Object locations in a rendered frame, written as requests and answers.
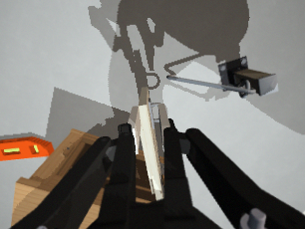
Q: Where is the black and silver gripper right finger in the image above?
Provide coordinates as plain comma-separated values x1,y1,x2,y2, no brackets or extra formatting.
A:
158,104,305,229

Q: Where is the orange spirit level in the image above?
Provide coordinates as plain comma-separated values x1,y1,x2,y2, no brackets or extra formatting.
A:
0,136,54,161

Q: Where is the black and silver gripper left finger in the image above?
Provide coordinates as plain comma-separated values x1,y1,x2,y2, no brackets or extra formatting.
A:
9,106,141,229

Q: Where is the brown wooden cabinet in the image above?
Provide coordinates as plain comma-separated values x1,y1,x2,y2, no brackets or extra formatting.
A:
11,87,164,229

